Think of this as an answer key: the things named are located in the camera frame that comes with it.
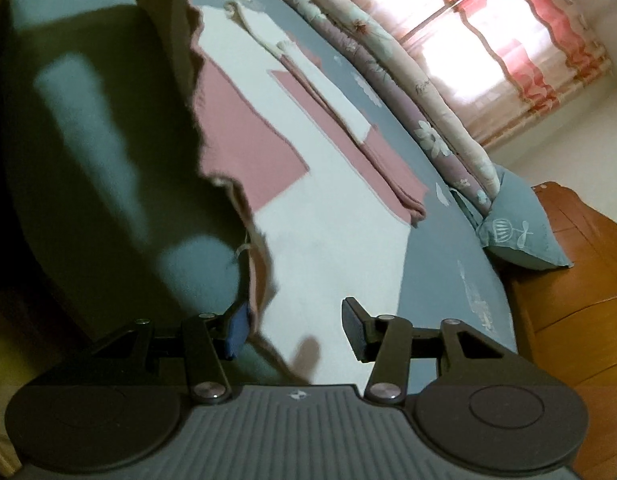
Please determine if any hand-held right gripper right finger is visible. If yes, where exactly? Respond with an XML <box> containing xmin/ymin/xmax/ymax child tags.
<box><xmin>341</xmin><ymin>297</ymin><xmax>539</xmax><ymax>406</ymax></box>

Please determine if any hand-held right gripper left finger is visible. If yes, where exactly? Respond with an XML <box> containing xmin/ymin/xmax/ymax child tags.
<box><xmin>48</xmin><ymin>302</ymin><xmax>252</xmax><ymax>406</ymax></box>

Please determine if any pink and white sweater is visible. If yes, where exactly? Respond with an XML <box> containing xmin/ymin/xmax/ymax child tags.
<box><xmin>123</xmin><ymin>0</ymin><xmax>431</xmax><ymax>386</ymax></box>

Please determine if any blue printed pillow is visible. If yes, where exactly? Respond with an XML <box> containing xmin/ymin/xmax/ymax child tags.
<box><xmin>475</xmin><ymin>165</ymin><xmax>575</xmax><ymax>270</ymax></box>

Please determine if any wooden bed headboard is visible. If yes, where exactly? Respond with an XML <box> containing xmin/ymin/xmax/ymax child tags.
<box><xmin>503</xmin><ymin>182</ymin><xmax>617</xmax><ymax>480</ymax></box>

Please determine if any folded floral quilt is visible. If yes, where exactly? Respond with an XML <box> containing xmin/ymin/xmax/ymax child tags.
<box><xmin>238</xmin><ymin>0</ymin><xmax>506</xmax><ymax>221</ymax></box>

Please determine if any pink window curtain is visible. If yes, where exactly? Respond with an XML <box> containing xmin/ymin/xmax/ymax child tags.
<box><xmin>308</xmin><ymin>0</ymin><xmax>614</xmax><ymax>148</ymax></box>

